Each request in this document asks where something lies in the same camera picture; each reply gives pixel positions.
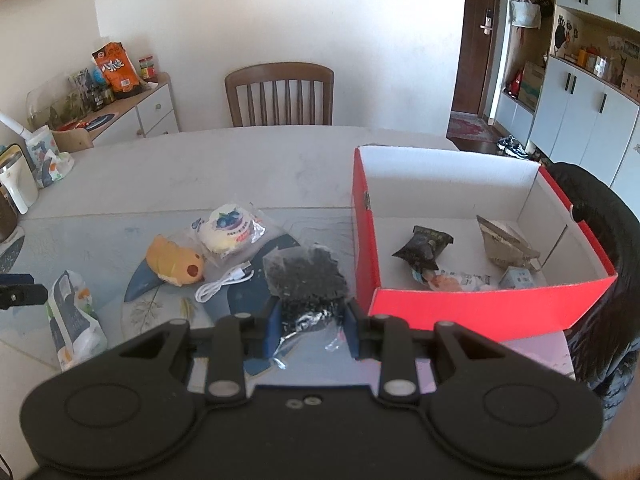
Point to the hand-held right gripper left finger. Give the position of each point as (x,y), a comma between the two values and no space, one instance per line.
(273,332)

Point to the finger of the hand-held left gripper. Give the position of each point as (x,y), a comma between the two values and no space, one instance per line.
(27,297)
(15,278)

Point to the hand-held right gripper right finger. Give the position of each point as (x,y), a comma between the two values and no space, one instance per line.
(351,332)

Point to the white bag with grey label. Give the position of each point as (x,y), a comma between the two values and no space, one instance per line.
(70,310)

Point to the clear bag of black bits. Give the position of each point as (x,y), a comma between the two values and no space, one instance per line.
(305,275)

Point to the red cardboard box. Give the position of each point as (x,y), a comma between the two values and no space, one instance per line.
(430,305)

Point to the dark snack packet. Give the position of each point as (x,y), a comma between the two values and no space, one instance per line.
(422,250)

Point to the blueberry print bun packet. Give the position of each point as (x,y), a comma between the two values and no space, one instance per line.
(227,227)

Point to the white packet with orange print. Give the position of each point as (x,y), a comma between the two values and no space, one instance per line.
(460,280)

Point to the yellow bun packet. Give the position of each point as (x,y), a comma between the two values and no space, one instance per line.
(172,260)

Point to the light blue small carton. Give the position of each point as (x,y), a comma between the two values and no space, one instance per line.
(517,277)

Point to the brown paper packet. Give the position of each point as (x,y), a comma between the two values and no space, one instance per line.
(505,245)

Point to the dark brown jar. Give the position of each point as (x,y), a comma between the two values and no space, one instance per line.
(7,215)

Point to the white countertop appliance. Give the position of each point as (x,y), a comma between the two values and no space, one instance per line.
(17,180)

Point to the blue and white table mat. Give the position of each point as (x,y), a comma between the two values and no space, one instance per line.
(150,305)

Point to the printed paper bag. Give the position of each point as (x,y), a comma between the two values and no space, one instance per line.
(50,160)

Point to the blue figurine packets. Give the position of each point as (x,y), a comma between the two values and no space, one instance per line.
(90,87)

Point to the white sideboard with wooden top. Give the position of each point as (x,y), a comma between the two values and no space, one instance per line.
(150,110)

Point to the orange snack bag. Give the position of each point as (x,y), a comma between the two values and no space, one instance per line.
(117,70)

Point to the patterned door rug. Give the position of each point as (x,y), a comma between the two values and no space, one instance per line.
(472,129)

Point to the brown wooden chair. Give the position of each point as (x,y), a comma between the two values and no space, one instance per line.
(280,95)

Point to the pair of sneakers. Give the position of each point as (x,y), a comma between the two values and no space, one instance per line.
(512,149)

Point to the red-lidded jar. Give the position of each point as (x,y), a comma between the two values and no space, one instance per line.
(148,67)

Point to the black fleece jacket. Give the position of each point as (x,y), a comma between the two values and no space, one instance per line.
(600,220)

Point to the dark brown door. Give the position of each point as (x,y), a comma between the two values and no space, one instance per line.
(475,70)

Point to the red bag in cabinet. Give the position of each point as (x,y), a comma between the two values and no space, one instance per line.
(514,85)

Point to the cardboard box in cabinet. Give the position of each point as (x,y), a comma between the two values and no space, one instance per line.
(531,85)

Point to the grey hanging tote bag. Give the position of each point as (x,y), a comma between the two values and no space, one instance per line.
(525,12)

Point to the dark hanging bag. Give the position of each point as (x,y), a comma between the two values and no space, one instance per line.
(545,2)

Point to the grey wall cabinet unit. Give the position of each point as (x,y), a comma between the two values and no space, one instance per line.
(575,105)

